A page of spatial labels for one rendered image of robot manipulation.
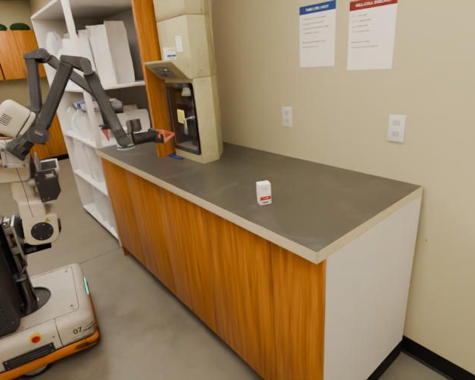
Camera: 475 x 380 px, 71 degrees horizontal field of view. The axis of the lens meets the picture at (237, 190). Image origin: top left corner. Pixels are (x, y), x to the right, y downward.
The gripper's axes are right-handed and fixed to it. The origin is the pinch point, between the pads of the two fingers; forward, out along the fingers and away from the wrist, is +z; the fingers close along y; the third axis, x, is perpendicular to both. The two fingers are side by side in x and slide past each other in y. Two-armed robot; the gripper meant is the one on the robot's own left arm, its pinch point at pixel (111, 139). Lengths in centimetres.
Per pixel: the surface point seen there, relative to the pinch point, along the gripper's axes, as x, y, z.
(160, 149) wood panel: -9.4, 25.2, 11.4
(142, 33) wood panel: -10, 27, -56
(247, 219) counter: -117, 3, 17
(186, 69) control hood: -47, 30, -35
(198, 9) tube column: -46, 42, -63
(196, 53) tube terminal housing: -47, 37, -43
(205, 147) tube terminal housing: -47, 35, 7
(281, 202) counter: -117, 22, 17
